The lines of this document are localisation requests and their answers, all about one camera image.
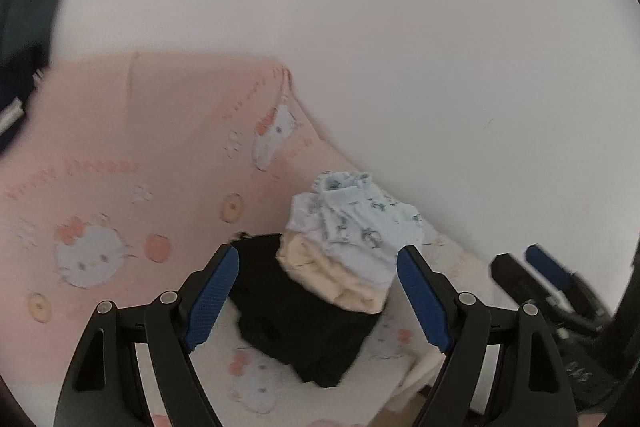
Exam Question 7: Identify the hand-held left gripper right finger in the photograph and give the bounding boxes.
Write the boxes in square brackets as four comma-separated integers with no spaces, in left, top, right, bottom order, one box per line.
[396,245,579,427]

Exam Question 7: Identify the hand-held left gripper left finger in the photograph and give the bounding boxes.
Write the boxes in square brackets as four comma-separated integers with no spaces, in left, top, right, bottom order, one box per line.
[52,243,241,427]

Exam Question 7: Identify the dark blue cloth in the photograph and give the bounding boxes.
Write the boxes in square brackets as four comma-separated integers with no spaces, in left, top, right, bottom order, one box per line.
[0,0,98,155]

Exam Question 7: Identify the black garment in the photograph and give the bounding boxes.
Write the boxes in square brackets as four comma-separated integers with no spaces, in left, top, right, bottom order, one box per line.
[227,232,386,389]

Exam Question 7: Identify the beige cloth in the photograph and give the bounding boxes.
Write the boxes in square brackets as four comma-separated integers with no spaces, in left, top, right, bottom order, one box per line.
[390,347,453,415]

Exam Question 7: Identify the pink cat print blanket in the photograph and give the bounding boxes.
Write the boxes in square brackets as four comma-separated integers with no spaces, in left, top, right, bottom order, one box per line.
[0,52,481,427]

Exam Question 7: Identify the cream garment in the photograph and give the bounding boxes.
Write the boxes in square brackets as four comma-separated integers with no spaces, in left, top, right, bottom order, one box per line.
[276,232,392,315]

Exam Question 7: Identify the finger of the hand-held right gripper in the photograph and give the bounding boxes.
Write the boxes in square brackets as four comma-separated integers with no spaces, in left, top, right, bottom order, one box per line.
[489,253,602,334]
[525,244,617,324]

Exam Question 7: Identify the white cartoon print pajama pants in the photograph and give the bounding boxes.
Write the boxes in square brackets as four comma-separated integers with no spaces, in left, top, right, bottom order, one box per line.
[284,170,427,294]

